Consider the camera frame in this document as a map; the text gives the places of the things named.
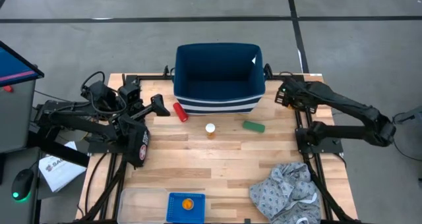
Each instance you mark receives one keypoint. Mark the clear plastic bin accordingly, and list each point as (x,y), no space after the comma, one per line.
(141,206)

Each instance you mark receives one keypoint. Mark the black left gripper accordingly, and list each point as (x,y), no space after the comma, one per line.
(136,108)

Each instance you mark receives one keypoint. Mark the red bandage roll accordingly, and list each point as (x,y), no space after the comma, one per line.
(180,112)

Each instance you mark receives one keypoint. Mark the small red object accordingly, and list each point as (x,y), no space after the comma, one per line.
(8,88)

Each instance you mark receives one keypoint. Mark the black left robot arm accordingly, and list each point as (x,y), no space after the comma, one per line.
(82,123)

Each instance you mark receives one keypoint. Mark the grey patterned cloth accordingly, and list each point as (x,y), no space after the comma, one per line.
(283,191)

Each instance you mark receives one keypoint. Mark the black first aid kit bag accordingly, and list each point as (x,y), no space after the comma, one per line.
(136,148)

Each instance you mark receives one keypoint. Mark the black computer mouse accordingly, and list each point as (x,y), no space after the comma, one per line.
(22,184)

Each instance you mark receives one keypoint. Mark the dark grey desk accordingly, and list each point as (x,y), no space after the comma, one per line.
(6,211)

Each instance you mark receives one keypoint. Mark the blue slotted plastic basket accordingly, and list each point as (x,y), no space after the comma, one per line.
(174,214)

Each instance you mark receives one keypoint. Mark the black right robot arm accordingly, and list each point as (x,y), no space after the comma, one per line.
(349,107)

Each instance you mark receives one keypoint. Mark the orange pill bottle white cap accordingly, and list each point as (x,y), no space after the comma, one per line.
(210,128)

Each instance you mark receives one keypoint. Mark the flat computer monitor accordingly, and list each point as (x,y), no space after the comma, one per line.
(13,66)

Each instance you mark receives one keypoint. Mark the navy white striped fabric basket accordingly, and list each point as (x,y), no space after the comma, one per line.
(217,69)

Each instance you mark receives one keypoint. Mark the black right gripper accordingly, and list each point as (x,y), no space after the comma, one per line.
(287,94)

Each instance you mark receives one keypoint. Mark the green rectangular block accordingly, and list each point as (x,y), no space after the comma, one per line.
(254,126)

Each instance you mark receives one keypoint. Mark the white printed paper booklet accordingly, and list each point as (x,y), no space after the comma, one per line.
(59,174)

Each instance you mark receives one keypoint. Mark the orange pill bottle without cap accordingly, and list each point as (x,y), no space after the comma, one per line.
(188,204)

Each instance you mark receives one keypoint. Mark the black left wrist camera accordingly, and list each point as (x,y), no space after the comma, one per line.
(129,91)

